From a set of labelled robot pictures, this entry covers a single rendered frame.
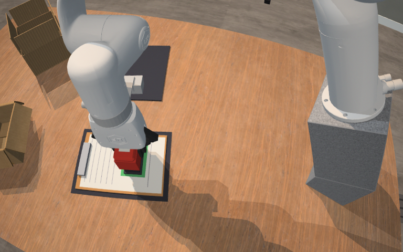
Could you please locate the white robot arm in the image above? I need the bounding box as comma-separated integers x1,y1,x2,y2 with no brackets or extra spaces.
57,0,403,128

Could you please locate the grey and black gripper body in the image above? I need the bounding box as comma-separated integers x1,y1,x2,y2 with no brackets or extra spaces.
89,101,147,149

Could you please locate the brown cardboard box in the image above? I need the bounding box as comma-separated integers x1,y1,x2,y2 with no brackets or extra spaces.
0,101,33,169
6,0,71,76

